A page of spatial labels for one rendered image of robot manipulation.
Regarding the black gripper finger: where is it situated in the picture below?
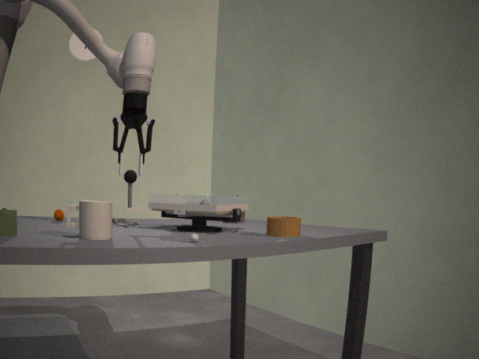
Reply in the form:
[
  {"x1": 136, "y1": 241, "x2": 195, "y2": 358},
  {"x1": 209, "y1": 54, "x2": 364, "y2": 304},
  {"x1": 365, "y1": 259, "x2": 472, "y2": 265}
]
[
  {"x1": 113, "y1": 116, "x2": 132, "y2": 175},
  {"x1": 136, "y1": 117, "x2": 155, "y2": 176}
]

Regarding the beige mug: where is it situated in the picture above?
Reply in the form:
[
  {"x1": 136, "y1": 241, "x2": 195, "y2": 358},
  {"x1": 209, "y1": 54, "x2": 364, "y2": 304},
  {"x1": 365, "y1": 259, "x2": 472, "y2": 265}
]
[{"x1": 67, "y1": 200, "x2": 112, "y2": 241}]

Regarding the small orange ball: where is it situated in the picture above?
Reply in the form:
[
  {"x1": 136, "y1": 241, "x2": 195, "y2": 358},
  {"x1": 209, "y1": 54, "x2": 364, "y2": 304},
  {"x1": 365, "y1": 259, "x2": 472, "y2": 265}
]
[{"x1": 54, "y1": 209, "x2": 64, "y2": 221}]

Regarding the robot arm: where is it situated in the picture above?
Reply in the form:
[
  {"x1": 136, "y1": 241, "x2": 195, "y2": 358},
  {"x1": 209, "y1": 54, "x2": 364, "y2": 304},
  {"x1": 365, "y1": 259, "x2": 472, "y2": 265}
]
[{"x1": 0, "y1": 0, "x2": 156, "y2": 95}]

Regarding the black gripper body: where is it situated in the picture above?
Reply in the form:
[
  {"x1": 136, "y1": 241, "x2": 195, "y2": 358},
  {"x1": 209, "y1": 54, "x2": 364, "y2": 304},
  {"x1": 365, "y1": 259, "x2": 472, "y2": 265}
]
[{"x1": 120, "y1": 93, "x2": 147, "y2": 129}]

